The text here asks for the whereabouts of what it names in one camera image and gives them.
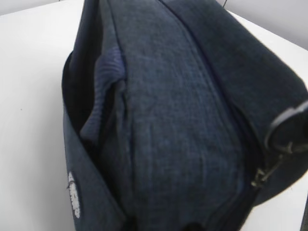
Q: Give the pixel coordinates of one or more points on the dark blue insulated lunch bag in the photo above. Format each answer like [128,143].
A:
[176,118]

